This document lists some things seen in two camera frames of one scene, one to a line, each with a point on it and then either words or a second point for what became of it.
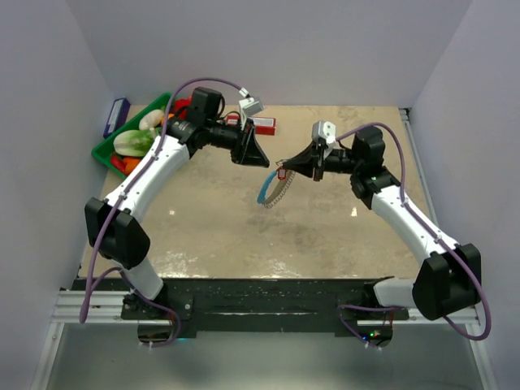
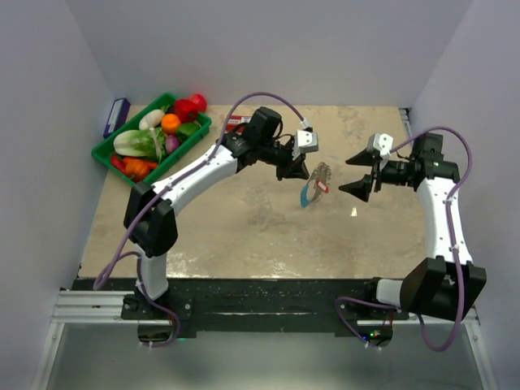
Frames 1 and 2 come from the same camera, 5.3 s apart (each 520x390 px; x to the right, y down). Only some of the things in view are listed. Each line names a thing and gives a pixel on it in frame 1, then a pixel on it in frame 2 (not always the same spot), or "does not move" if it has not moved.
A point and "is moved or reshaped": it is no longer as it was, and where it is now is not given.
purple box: (118, 115) does not move
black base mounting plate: (254, 307) does not move
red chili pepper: (118, 162) does not move
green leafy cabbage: (133, 143) does not move
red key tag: (282, 174) is moved or reshaped
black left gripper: (246, 150) to (296, 169)
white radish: (151, 119) does not move
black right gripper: (310, 159) to (361, 188)
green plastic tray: (103, 153) does not move
